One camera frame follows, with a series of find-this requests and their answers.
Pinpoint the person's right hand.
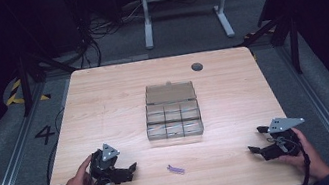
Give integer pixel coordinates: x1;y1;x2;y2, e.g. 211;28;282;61
273;121;329;185

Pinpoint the clear plastic compartment box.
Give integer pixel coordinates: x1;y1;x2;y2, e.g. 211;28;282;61
138;76;206;144

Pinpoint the black floor cable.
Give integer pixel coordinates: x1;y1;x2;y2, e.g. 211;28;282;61
34;105;79;185

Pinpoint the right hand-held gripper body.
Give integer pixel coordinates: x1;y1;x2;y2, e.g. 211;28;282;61
264;112;312;161

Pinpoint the yellow black hazard tape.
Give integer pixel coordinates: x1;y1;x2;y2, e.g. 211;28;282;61
2;74;52;108

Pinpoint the bundle of black floor cables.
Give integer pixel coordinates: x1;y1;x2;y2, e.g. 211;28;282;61
62;0;154;71

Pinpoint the grey round table grommet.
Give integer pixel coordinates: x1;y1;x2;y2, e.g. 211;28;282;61
190;61;204;73

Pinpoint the small purple clip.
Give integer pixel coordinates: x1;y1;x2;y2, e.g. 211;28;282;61
166;161;187;178

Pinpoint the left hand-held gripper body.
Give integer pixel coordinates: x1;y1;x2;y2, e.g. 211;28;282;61
80;141;126;185

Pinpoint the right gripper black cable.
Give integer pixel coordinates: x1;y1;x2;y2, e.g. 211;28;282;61
293;136;316;185

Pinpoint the black metal stand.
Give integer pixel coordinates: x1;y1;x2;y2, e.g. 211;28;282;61
12;43;85;118
233;0;306;84

